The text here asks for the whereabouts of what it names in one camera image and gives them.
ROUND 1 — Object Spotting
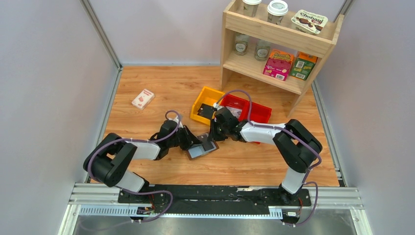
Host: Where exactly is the brown leather card holder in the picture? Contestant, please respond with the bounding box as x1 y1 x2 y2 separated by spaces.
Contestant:
186 144 213 160

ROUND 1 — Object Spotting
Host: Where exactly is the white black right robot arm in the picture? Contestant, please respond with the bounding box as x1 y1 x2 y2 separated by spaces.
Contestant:
209 108 323 195

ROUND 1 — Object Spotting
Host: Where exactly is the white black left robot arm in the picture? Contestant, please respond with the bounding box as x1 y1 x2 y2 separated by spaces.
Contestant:
83 119 202 193

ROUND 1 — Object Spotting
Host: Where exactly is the card in red bin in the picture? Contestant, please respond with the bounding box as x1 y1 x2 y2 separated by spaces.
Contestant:
226 106 242 118

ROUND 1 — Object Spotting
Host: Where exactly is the black card in yellow bin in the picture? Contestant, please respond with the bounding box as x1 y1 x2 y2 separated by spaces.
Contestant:
197 103 216 119

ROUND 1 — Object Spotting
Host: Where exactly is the white pink card box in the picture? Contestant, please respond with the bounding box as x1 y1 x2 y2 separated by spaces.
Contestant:
132 89 155 110

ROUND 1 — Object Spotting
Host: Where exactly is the red plastic bin near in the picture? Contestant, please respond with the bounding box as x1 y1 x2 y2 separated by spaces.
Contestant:
220 94 249 121

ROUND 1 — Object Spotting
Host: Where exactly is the red plastic bin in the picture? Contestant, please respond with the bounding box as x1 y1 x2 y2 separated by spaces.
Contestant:
220 94 249 121
249 102 272 123

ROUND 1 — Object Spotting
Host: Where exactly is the red plastic bin far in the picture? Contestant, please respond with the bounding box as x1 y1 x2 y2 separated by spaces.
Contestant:
249 102 272 123

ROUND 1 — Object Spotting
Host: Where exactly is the yellow plastic bin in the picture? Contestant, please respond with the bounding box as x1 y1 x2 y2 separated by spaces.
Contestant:
190 86 225 126

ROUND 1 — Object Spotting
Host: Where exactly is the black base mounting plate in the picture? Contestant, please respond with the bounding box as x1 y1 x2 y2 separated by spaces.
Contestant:
118 185 312 215

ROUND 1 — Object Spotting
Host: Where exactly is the pink orange snack box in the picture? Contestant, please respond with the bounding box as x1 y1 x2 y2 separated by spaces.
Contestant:
263 49 294 81

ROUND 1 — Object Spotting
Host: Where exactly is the glass jar right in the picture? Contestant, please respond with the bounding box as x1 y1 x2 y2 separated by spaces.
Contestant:
254 39 271 61

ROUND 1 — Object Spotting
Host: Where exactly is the glass jar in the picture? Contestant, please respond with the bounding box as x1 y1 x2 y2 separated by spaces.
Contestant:
234 32 250 55
254 39 271 61

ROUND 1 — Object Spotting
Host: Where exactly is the glass jar left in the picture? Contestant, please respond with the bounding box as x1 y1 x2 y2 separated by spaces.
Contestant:
234 32 250 55

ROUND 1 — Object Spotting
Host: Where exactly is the wooden two-tier shelf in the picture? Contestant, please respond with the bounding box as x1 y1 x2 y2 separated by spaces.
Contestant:
220 0 344 117

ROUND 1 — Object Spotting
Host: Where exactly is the green orange snack box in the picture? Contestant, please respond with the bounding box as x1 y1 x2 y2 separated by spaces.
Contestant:
290 51 318 81

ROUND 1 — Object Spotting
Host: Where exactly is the paper cup left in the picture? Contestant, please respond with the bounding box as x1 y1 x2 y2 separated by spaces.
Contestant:
242 0 262 17

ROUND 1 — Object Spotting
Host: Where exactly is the paper cup white lid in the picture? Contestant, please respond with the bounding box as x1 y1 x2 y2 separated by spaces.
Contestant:
267 0 288 25

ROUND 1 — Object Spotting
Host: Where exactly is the Chobani yogurt cup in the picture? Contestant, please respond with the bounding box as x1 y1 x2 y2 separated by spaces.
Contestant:
291 10 328 35

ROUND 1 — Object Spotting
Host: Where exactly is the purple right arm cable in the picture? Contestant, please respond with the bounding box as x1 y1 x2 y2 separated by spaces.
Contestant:
212 89 322 227

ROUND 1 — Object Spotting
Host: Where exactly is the aluminium table frame rail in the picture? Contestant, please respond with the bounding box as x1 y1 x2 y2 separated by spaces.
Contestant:
58 183 372 235

